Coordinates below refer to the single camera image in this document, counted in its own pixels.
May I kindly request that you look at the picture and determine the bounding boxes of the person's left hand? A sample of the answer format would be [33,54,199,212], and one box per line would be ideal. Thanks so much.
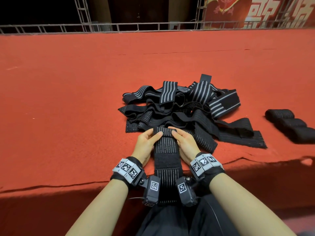
[130,128,164,167]

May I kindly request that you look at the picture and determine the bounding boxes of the person's right hand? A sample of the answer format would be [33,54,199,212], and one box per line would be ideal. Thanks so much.
[170,128,201,164]

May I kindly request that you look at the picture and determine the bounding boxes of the black striped strap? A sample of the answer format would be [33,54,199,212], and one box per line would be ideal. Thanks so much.
[274,117,308,130]
[285,126,315,145]
[153,126,184,205]
[265,108,295,122]

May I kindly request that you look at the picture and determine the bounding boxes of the pile of black straps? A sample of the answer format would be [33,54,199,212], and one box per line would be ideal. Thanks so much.
[118,73,268,153]

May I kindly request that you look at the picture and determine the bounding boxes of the person's left forearm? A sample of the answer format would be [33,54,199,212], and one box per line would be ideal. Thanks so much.
[65,179,130,236]

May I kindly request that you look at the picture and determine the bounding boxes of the person's right forearm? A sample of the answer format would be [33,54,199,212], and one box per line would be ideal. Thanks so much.
[209,173,297,236]

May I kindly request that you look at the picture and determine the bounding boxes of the black trousers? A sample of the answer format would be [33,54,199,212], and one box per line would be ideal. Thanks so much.
[135,194,242,236]

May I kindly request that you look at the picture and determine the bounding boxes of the metal railing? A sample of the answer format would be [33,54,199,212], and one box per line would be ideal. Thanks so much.
[0,19,315,35]

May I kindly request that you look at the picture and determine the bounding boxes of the metal truss column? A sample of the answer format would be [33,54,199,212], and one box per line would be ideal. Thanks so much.
[74,0,93,32]
[196,0,206,30]

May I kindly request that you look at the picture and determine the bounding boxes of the dark brown door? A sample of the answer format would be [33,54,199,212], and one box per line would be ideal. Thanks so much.
[108,0,170,24]

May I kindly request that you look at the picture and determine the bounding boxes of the red banner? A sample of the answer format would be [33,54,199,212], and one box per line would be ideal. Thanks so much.
[203,0,315,29]

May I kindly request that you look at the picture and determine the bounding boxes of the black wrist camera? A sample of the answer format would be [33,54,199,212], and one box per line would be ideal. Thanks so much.
[176,175,199,207]
[143,174,161,207]

